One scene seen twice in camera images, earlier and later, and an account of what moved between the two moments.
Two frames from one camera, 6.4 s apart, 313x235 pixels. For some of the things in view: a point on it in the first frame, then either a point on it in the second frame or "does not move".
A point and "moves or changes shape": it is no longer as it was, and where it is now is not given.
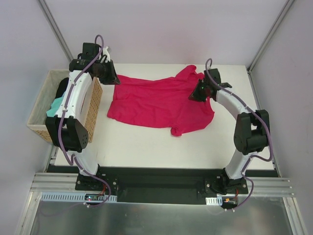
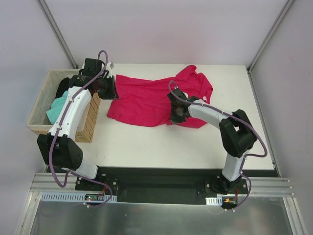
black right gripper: x=199 y=90 -> x=176 y=110
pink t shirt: x=161 y=103 moves or changes shape
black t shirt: x=62 y=86 does not move
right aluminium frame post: x=287 y=5 does not move
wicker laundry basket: x=36 y=121 does not move
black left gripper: x=109 y=72 -> x=109 y=87
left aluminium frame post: x=57 y=30 does not move
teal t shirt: x=54 y=106 does not move
